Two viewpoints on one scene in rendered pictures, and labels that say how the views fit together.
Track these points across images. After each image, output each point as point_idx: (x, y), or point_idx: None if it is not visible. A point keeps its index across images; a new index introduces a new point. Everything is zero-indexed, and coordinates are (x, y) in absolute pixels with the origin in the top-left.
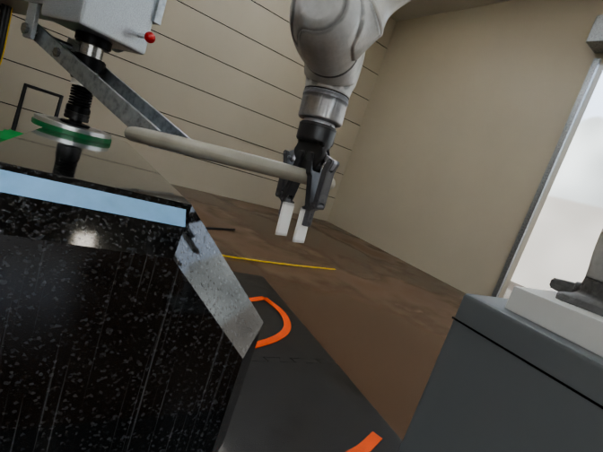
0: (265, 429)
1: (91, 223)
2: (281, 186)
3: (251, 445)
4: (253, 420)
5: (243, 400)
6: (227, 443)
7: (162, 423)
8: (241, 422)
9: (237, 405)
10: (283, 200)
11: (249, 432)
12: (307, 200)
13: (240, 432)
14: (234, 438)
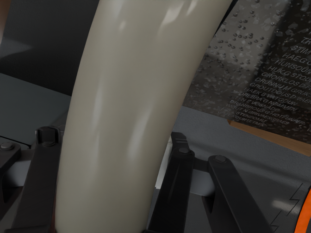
0: (202, 154)
1: None
2: (217, 179)
3: (196, 131)
4: (216, 153)
5: (241, 162)
6: (210, 115)
7: None
8: (220, 141)
9: (239, 152)
10: (177, 150)
11: (208, 139)
12: (46, 155)
13: (212, 133)
14: (211, 124)
